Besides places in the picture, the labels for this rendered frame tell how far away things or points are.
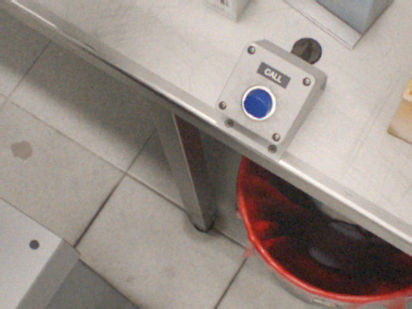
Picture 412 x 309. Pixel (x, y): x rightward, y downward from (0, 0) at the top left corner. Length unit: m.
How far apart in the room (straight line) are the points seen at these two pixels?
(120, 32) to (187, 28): 0.07
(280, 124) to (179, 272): 0.95
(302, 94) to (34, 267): 0.27
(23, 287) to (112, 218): 0.99
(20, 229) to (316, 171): 0.27
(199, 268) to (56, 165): 0.36
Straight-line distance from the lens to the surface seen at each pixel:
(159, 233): 1.68
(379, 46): 0.84
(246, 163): 1.25
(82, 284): 0.87
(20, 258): 0.72
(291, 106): 0.74
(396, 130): 0.79
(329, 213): 1.47
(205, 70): 0.83
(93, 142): 1.75
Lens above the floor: 1.64
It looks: 73 degrees down
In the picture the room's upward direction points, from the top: 11 degrees counter-clockwise
